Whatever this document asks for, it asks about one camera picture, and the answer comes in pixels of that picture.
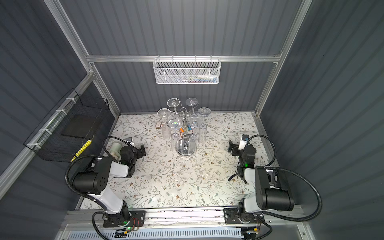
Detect clear flute back right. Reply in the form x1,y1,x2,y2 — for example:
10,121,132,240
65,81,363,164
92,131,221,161
186,98,199,117

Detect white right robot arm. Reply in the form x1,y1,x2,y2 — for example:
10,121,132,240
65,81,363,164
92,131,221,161
224,135,323,223

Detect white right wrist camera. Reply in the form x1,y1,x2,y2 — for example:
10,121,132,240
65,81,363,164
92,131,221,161
238,134,250,150

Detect white wire mesh basket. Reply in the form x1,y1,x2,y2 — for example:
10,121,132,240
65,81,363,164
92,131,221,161
153,59,222,85

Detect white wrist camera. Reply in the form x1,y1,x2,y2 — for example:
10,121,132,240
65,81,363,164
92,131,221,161
238,134,250,150
125,137,134,145

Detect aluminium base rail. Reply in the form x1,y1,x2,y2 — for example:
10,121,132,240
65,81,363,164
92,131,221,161
62,205,304,232

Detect items in white basket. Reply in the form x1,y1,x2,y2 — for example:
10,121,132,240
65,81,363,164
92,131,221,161
176,74,220,84

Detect clear flute front centre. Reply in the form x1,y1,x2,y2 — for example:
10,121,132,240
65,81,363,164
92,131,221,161
188,117,202,141

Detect clear champagne flute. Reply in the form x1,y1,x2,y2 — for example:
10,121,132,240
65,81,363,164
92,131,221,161
167,118,183,153
158,108,171,140

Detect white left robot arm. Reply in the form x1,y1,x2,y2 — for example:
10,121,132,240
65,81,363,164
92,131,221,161
65,136,146,228

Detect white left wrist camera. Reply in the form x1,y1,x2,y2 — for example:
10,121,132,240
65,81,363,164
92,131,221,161
125,137,134,145

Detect yellow black striped item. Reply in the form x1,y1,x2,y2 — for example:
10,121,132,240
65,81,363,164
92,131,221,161
71,140,92,162

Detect black pliers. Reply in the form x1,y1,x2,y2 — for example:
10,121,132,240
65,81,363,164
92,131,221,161
228,173,247,184

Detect clear flute back left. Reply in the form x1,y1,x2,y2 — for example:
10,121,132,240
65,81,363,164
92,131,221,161
167,98,180,114

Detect silver wine glass rack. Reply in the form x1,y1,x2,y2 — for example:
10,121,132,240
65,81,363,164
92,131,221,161
174,107,199,158

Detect black wire mesh basket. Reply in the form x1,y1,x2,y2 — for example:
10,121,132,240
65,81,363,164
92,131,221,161
24,92,114,163

